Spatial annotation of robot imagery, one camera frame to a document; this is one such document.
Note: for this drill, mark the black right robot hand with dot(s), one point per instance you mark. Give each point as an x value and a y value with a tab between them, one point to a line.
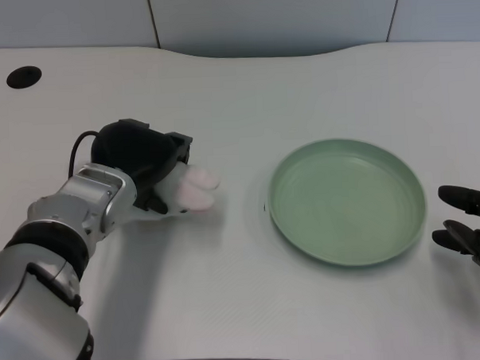
471	225

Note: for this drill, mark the white plush rabbit doll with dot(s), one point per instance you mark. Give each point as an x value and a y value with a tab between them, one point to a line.
188	190

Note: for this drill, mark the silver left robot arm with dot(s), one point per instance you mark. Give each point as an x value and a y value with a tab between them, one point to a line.
48	256

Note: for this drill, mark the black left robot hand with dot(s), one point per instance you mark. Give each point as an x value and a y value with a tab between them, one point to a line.
137	156

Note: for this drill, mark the green round plate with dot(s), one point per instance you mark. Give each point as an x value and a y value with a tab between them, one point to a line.
346	203

